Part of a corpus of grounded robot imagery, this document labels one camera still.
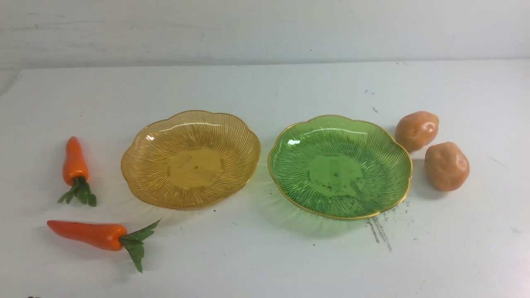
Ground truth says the brown toy potato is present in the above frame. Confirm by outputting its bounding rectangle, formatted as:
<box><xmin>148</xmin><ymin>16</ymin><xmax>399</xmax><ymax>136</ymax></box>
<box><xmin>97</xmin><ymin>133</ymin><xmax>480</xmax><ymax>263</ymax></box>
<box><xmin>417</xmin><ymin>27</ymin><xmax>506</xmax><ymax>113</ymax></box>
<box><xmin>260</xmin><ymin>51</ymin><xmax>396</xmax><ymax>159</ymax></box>
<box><xmin>424</xmin><ymin>142</ymin><xmax>470</xmax><ymax>191</ymax></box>
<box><xmin>395</xmin><ymin>111</ymin><xmax>439</xmax><ymax>153</ymax></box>

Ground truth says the long orange toy carrot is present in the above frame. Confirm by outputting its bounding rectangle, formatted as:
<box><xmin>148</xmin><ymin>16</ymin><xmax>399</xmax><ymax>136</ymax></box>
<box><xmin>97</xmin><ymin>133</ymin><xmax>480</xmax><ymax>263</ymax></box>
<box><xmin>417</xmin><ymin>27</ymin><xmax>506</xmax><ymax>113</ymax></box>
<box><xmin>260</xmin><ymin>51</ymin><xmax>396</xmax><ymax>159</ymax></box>
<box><xmin>47</xmin><ymin>220</ymin><xmax>161</xmax><ymax>273</ymax></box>

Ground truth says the short orange toy carrot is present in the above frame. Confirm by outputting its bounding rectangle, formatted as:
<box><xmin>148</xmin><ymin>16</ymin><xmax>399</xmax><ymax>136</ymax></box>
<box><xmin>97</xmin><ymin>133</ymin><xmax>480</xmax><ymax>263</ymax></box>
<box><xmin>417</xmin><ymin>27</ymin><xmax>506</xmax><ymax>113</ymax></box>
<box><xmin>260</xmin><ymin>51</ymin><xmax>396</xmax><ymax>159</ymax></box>
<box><xmin>58</xmin><ymin>137</ymin><xmax>98</xmax><ymax>207</ymax></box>

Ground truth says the amber ribbed plastic plate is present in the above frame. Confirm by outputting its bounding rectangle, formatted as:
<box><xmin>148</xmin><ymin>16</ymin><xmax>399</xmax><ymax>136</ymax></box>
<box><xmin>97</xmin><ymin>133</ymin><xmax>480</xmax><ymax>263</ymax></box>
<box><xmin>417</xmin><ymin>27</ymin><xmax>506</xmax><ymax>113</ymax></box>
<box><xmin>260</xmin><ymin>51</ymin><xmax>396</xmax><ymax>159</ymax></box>
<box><xmin>120</xmin><ymin>110</ymin><xmax>262</xmax><ymax>211</ymax></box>

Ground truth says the green ribbed plastic plate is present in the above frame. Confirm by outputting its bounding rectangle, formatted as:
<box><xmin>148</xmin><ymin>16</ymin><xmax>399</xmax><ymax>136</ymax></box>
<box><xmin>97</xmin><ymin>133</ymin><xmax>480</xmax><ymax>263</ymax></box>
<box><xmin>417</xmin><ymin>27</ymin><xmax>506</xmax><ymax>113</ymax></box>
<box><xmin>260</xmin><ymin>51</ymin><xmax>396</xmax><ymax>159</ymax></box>
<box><xmin>267</xmin><ymin>115</ymin><xmax>413</xmax><ymax>221</ymax></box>

